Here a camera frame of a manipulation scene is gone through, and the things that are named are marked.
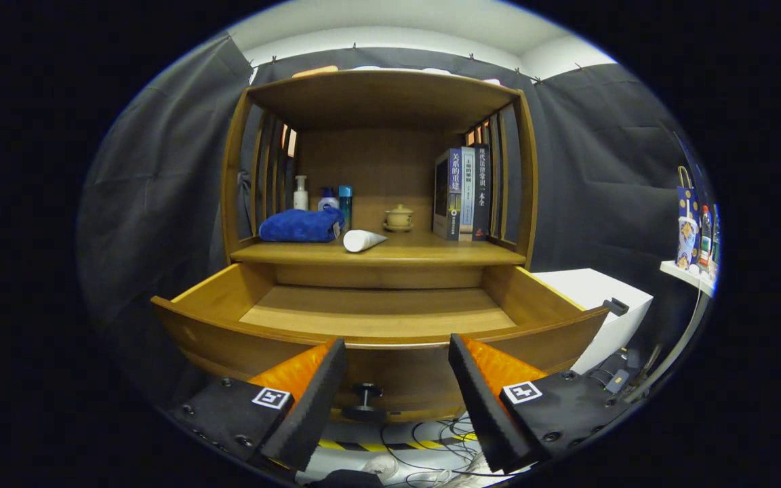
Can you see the white wall shelf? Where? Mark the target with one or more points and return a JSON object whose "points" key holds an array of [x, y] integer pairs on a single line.
{"points": [[685, 274]]}

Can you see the light blue spine book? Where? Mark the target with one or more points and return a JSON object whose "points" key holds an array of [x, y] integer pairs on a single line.
{"points": [[468, 196]]}

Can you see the wooden drawer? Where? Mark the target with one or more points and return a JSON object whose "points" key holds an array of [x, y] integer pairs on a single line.
{"points": [[377, 312]]}

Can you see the white bottle blue cap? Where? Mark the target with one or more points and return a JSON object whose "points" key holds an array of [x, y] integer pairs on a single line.
{"points": [[327, 202]]}

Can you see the blue folded towel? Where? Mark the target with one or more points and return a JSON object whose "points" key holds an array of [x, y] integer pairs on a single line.
{"points": [[299, 226]]}

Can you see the teal slim bottle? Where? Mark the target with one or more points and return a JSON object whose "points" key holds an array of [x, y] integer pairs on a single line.
{"points": [[345, 200]]}

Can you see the wooden countertop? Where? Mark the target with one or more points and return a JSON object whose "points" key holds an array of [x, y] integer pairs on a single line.
{"points": [[431, 252]]}

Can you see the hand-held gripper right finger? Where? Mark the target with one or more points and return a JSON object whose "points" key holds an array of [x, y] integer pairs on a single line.
{"points": [[485, 407]]}

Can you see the white green cream tube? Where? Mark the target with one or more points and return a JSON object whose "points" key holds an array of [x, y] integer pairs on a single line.
{"points": [[360, 240]]}

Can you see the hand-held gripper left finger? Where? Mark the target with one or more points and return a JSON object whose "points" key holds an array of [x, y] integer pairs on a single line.
{"points": [[309, 407]]}

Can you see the white round object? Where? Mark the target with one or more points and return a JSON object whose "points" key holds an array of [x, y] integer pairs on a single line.
{"points": [[380, 466]]}

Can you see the beige lidded tea cup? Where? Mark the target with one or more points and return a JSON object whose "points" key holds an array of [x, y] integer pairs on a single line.
{"points": [[399, 218]]}

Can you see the black book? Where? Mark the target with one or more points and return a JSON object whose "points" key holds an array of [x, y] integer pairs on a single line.
{"points": [[482, 193]]}

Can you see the wooden cabinet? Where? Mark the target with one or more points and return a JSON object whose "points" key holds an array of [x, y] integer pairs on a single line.
{"points": [[377, 102]]}

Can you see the blue dotted gift bag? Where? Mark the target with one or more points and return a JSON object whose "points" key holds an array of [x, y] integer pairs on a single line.
{"points": [[687, 202]]}

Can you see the red cap drink bottle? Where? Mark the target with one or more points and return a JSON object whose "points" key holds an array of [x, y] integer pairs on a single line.
{"points": [[705, 240]]}

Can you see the black equipment box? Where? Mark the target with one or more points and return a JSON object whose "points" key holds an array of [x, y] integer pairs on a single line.
{"points": [[614, 379]]}

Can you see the white printer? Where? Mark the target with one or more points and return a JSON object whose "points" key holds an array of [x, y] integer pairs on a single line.
{"points": [[594, 288]]}

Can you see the white pump bottle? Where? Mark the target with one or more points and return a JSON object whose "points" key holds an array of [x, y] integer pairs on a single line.
{"points": [[301, 198]]}

